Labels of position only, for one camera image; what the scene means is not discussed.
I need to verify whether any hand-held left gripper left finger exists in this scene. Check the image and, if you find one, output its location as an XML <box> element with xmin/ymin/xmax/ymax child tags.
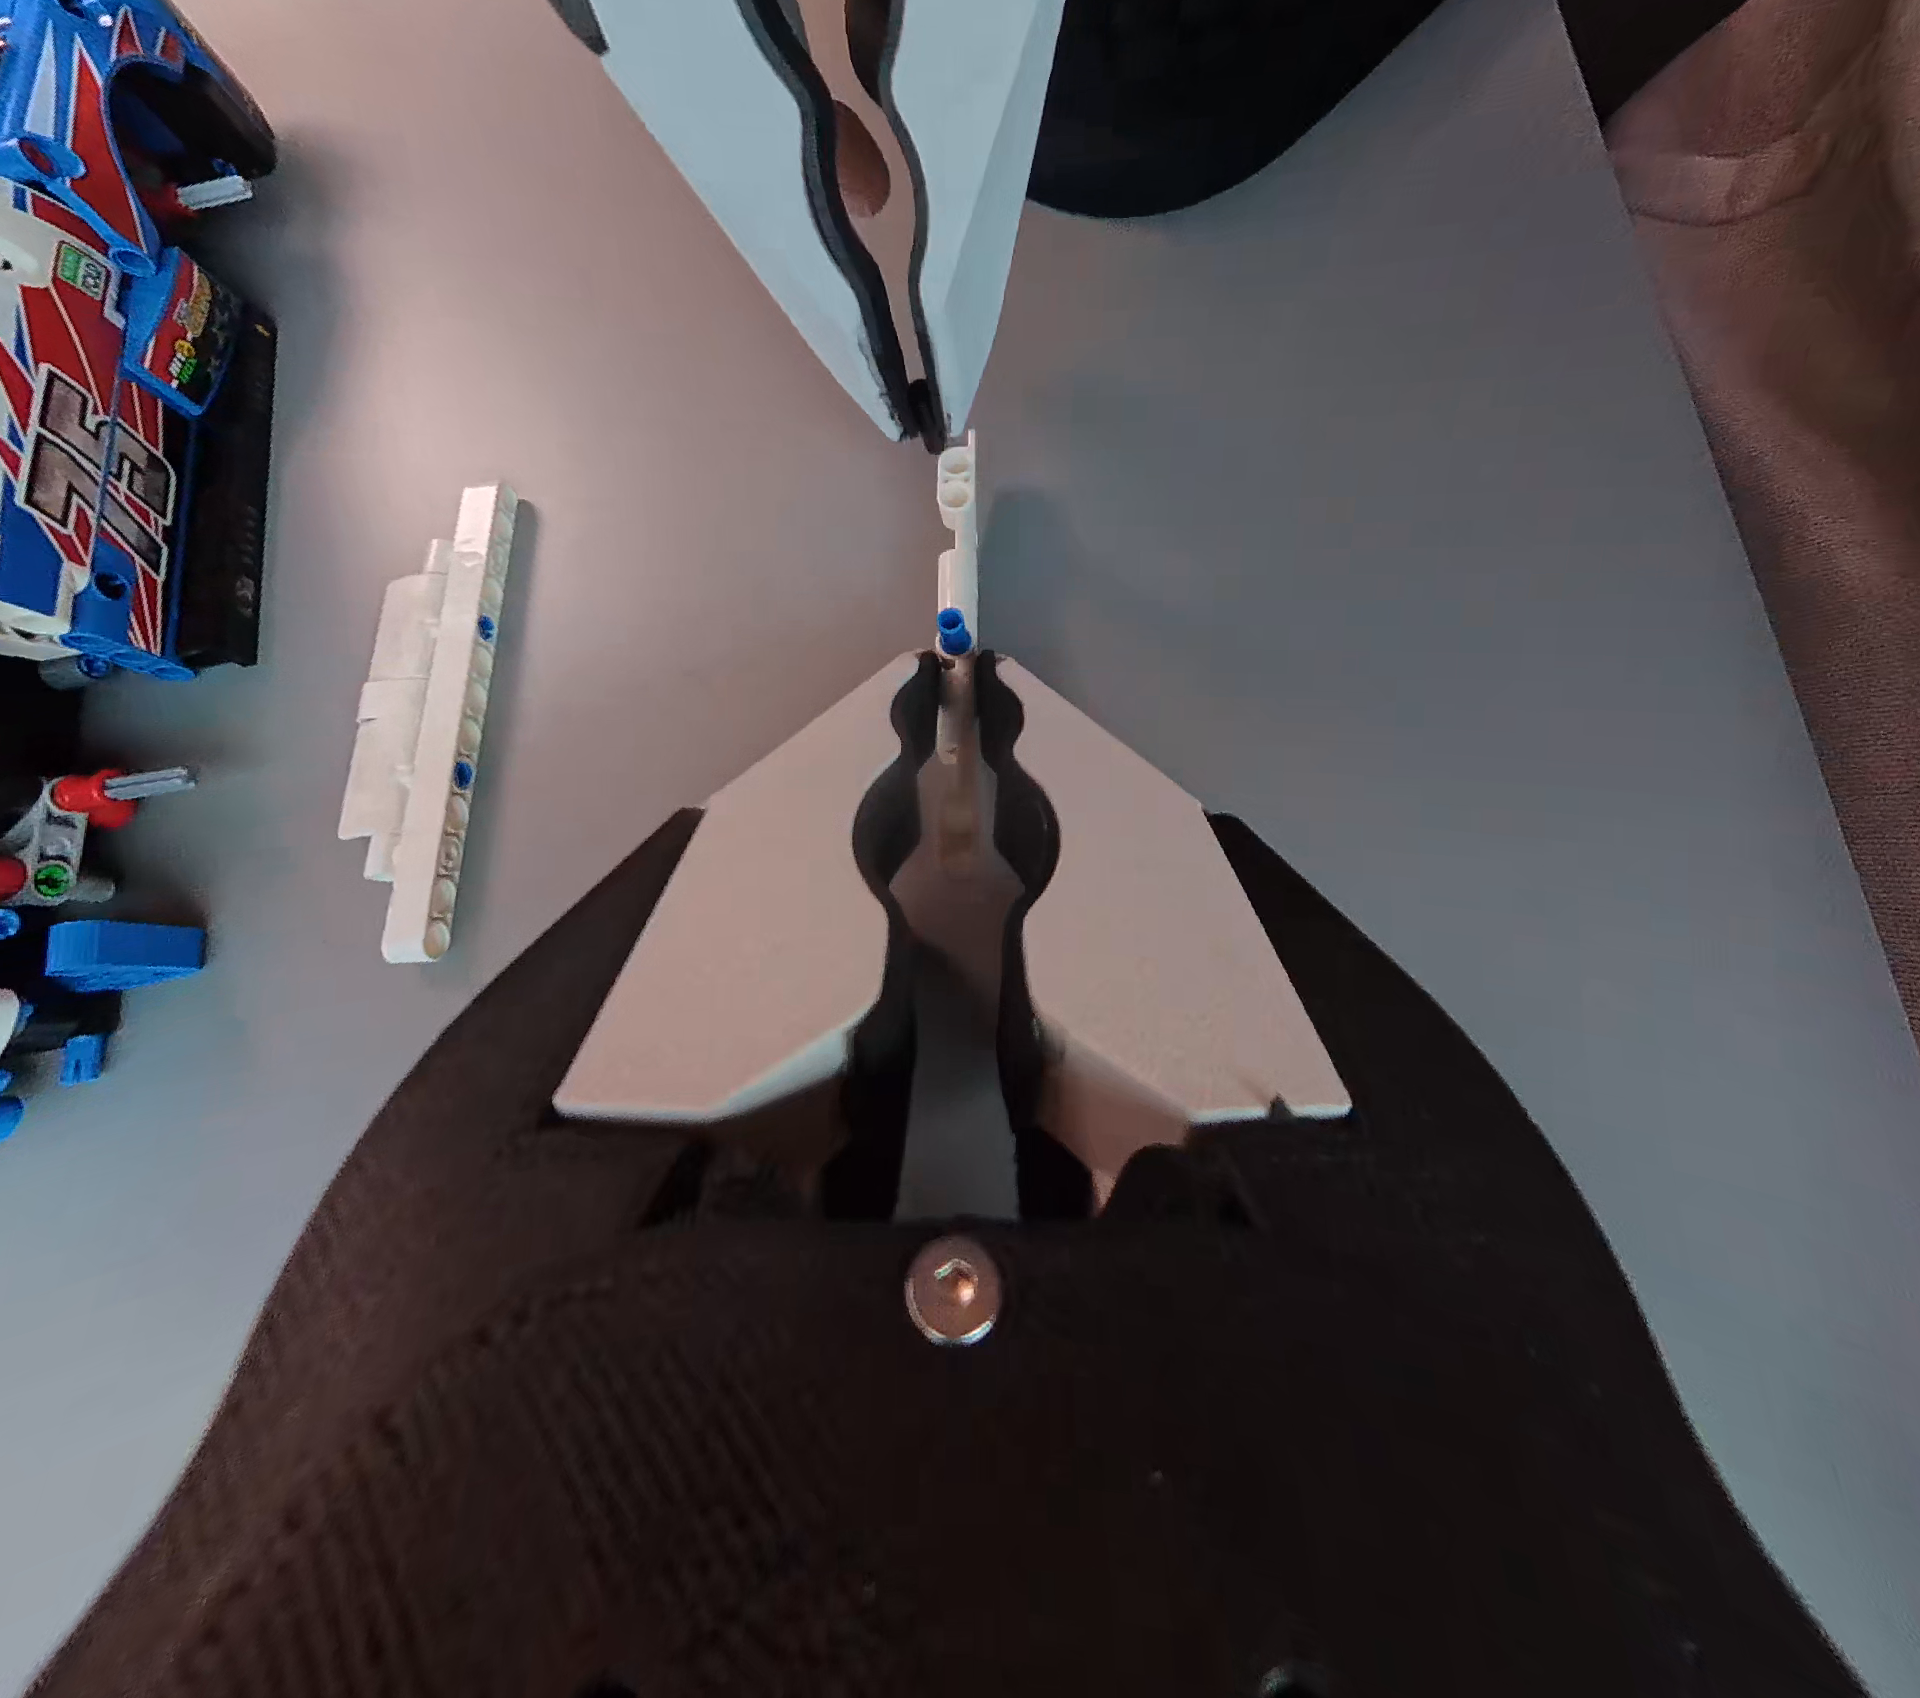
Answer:
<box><xmin>548</xmin><ymin>651</ymin><xmax>932</xmax><ymax>1120</ymax></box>

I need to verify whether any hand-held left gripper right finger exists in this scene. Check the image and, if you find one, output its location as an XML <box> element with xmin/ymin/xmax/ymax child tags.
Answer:
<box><xmin>976</xmin><ymin>651</ymin><xmax>1355</xmax><ymax>1209</ymax></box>

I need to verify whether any small white brick piece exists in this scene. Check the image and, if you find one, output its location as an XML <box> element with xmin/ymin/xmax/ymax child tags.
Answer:
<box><xmin>930</xmin><ymin>431</ymin><xmax>989</xmax><ymax>851</ymax></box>

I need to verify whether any grey desk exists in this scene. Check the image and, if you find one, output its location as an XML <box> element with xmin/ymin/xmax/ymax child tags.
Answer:
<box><xmin>0</xmin><ymin>0</ymin><xmax>1920</xmax><ymax>1698</ymax></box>

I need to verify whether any black office chair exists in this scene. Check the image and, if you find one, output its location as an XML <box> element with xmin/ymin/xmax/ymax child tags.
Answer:
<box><xmin>1026</xmin><ymin>0</ymin><xmax>1555</xmax><ymax>222</ymax></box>

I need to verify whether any white brick beam assembly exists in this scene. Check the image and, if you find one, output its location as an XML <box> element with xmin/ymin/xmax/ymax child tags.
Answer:
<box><xmin>338</xmin><ymin>479</ymin><xmax>523</xmax><ymax>968</ymax></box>

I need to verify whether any toy brick race car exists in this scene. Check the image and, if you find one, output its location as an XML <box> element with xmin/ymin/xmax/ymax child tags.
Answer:
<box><xmin>0</xmin><ymin>0</ymin><xmax>282</xmax><ymax>1142</ymax></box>

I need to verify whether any person's beige sweatshirt torso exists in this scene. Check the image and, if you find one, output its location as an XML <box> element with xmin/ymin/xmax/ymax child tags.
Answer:
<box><xmin>1602</xmin><ymin>0</ymin><xmax>1920</xmax><ymax>1045</ymax></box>

